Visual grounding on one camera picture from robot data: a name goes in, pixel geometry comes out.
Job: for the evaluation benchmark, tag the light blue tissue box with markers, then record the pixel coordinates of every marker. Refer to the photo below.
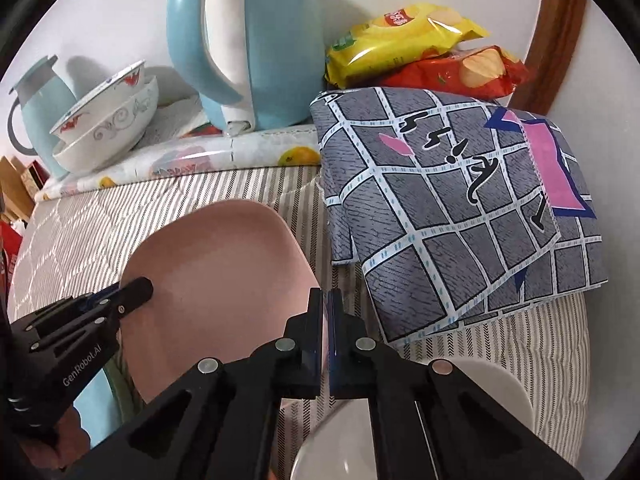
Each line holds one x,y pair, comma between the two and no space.
270,35

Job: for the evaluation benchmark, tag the person's left hand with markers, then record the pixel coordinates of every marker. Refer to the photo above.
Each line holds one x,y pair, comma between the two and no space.
65,440

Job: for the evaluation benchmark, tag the large grey patterned white bowl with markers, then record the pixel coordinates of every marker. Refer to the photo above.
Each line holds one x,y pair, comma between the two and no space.
122,135

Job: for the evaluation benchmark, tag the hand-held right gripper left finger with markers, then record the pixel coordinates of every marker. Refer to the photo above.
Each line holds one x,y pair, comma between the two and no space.
320,342

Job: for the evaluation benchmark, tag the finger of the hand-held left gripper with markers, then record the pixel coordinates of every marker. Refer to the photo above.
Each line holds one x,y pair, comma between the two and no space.
132,292

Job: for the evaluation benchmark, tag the pink plate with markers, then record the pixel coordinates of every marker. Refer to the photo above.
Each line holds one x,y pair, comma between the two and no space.
215,270

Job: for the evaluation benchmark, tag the patterned red box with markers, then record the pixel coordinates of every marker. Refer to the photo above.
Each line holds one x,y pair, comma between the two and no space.
32,177

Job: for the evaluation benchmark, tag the plain white bowl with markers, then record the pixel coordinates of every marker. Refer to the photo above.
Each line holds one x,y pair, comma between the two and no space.
482,385

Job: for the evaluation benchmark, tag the striped quilt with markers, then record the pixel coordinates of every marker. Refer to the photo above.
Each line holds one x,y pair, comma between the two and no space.
75,240

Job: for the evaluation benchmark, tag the wooden door frame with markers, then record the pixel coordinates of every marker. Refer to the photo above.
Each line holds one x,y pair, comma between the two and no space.
557,35

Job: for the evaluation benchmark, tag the yellow chip bag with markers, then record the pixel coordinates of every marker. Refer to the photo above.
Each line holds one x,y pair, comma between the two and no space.
395,40

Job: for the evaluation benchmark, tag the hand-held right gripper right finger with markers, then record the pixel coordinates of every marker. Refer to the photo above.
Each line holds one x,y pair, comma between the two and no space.
336,345

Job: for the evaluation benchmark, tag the fruit print plastic mat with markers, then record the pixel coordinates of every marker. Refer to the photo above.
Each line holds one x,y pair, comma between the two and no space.
200,152

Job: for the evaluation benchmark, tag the light blue thermos jug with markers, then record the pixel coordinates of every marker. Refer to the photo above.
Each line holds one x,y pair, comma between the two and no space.
45,105

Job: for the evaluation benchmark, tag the grey checked cloth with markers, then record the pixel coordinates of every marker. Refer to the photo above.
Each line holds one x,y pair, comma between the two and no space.
440,210

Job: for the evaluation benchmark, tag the red chip bag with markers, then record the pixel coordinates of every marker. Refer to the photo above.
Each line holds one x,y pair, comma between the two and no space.
450,72

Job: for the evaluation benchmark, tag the blue red patterned bowl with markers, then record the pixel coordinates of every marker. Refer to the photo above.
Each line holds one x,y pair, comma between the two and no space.
107,97

